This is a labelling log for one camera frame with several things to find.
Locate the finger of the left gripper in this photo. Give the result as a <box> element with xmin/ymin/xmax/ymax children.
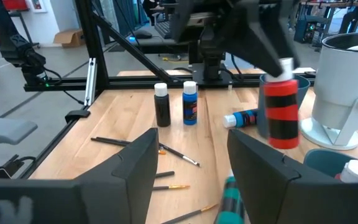
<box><xmin>279</xmin><ymin>0</ymin><xmax>301</xmax><ymax>68</ymax></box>
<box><xmin>224</xmin><ymin>0</ymin><xmax>292</xmax><ymax>78</ymax></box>

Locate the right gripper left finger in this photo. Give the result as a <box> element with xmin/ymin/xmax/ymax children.
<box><xmin>0</xmin><ymin>127</ymin><xmax>160</xmax><ymax>224</ymax></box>

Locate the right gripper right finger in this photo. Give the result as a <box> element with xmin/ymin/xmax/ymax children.
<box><xmin>227</xmin><ymin>129</ymin><xmax>358</xmax><ymax>224</ymax></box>

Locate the blue-grey plastic caddy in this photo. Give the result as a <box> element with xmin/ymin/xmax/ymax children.
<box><xmin>303</xmin><ymin>148</ymin><xmax>358</xmax><ymax>187</ymax></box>

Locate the black paintbrush gold ferrule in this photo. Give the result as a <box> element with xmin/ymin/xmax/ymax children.
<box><xmin>91</xmin><ymin>138</ymin><xmax>167</xmax><ymax>156</ymax></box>
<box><xmin>160</xmin><ymin>203</ymin><xmax>219</xmax><ymax>224</ymax></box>
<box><xmin>152</xmin><ymin>184</ymin><xmax>191</xmax><ymax>192</ymax></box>

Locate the small teal paint bottle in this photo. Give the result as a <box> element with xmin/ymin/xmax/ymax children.
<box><xmin>214</xmin><ymin>175</ymin><xmax>245</xmax><ymax>224</ymax></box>

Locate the small light blue paint bottle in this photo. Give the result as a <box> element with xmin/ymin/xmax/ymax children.
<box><xmin>223</xmin><ymin>108</ymin><xmax>259</xmax><ymax>129</ymax></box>

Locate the black paintbrush silver ferrule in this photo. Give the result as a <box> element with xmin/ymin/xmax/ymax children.
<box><xmin>95</xmin><ymin>137</ymin><xmax>201</xmax><ymax>167</ymax></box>

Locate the small black paint bottle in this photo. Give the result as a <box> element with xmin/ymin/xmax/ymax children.
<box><xmin>154</xmin><ymin>82</ymin><xmax>172</xmax><ymax>128</ymax></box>

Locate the black computer tower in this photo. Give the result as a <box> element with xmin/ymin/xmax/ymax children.
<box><xmin>293</xmin><ymin>14</ymin><xmax>323</xmax><ymax>44</ymax></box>

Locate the black keyboard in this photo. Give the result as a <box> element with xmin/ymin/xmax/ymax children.
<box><xmin>153</xmin><ymin>19</ymin><xmax>174</xmax><ymax>40</ymax></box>

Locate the black computer mouse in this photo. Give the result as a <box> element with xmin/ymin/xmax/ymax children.
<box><xmin>134</xmin><ymin>29</ymin><xmax>154</xmax><ymax>40</ymax></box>

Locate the black table clamp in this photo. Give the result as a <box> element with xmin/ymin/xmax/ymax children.
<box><xmin>64</xmin><ymin>108</ymin><xmax>91</xmax><ymax>124</ymax></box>

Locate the grey chair armrest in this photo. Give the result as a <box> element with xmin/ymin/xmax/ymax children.
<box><xmin>0</xmin><ymin>116</ymin><xmax>39</xmax><ymax>179</ymax></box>

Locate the cardboard box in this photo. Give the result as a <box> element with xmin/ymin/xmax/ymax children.
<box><xmin>53</xmin><ymin>29</ymin><xmax>86</xmax><ymax>49</ymax></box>

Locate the red box on stand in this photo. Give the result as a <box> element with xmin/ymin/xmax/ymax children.
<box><xmin>1</xmin><ymin>0</ymin><xmax>29</xmax><ymax>12</ymax></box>

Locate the black aluminium rig frame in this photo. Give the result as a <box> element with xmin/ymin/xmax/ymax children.
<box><xmin>20</xmin><ymin>0</ymin><xmax>316</xmax><ymax>180</ymax></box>

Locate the silver aluminium bracket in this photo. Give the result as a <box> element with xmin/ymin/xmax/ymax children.
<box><xmin>84</xmin><ymin>57</ymin><xmax>98</xmax><ymax>107</ymax></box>

